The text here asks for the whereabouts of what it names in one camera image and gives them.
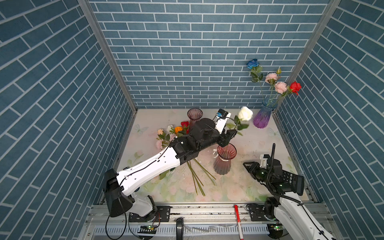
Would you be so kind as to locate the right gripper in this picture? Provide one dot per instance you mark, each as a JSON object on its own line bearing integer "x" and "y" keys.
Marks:
{"x": 252, "y": 168}

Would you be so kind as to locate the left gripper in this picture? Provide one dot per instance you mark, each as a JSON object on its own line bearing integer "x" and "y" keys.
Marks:
{"x": 224, "y": 138}

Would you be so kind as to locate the pink glass vase with ribbon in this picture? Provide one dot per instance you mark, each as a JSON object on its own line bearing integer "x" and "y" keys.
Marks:
{"x": 223, "y": 158}

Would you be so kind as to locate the white rose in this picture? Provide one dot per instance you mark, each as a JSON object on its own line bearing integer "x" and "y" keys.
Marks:
{"x": 170, "y": 128}
{"x": 240, "y": 121}

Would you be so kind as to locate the red rose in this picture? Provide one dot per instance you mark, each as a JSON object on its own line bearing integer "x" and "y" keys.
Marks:
{"x": 293, "y": 88}
{"x": 185, "y": 125}

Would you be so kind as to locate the purple blue gradient vase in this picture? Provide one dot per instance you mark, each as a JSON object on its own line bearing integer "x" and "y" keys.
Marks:
{"x": 262, "y": 118}

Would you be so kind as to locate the blue rose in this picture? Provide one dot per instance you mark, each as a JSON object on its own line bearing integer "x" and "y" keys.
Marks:
{"x": 256, "y": 73}

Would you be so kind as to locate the pink carnation spray stem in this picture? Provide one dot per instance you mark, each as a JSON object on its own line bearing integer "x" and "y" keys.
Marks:
{"x": 278, "y": 88}

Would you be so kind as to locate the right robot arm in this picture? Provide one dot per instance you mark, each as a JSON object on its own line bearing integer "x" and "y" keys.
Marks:
{"x": 285, "y": 205}

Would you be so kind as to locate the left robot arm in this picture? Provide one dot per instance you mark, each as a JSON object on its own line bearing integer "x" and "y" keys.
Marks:
{"x": 120, "y": 186}

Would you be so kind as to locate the dark purple glass vase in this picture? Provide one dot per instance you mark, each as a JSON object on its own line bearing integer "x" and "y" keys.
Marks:
{"x": 194, "y": 115}

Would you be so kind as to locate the black calculator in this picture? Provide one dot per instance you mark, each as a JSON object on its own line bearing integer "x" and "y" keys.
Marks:
{"x": 293, "y": 183}

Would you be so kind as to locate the red white marker pen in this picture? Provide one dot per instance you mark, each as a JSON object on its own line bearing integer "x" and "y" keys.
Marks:
{"x": 241, "y": 236}

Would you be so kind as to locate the orange rose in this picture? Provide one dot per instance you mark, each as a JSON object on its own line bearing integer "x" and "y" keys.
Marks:
{"x": 178, "y": 129}

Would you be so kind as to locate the pale pink bud spray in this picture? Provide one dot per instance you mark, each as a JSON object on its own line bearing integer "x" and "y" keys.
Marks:
{"x": 164, "y": 138}

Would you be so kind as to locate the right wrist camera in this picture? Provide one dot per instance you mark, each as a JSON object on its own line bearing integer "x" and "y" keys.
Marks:
{"x": 264, "y": 160}

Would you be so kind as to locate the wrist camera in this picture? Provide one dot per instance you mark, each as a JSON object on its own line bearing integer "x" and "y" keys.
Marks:
{"x": 264, "y": 160}
{"x": 222, "y": 118}

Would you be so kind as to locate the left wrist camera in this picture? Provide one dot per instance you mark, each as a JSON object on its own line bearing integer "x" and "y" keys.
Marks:
{"x": 222, "y": 118}

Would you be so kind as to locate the aluminium mounting rail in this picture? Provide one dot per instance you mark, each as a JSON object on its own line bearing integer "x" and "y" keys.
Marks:
{"x": 217, "y": 213}

